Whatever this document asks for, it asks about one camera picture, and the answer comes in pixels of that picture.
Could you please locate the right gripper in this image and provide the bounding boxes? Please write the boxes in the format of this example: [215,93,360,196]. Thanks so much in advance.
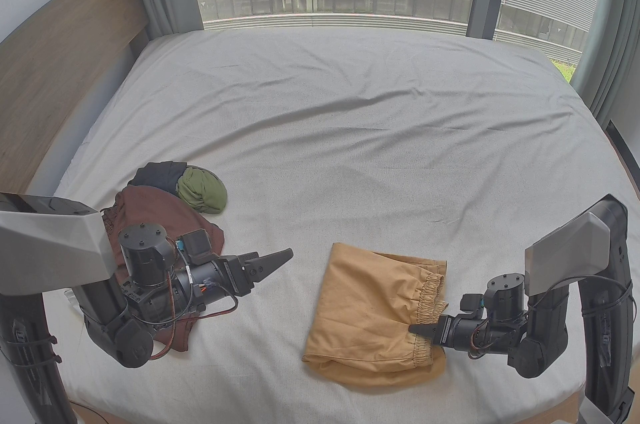
[408,313,489,354]

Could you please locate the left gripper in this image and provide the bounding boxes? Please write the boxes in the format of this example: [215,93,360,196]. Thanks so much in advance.
[187,248,295,309]

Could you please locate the tan shorts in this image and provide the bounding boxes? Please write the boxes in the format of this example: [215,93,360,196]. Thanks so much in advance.
[301,242,448,392]

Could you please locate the olive green garment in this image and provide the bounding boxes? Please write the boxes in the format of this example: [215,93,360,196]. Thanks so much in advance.
[176,165,228,215]

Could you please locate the dark brown garment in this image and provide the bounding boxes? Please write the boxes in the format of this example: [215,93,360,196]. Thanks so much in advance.
[100,185,226,360]

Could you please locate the black garment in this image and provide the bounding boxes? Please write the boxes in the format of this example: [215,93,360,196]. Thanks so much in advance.
[127,160,188,190]

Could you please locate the bed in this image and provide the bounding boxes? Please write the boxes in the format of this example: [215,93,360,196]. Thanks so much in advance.
[0,0,640,424]

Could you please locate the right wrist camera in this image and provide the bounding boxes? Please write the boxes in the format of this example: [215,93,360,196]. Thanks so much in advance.
[460,293,487,317]

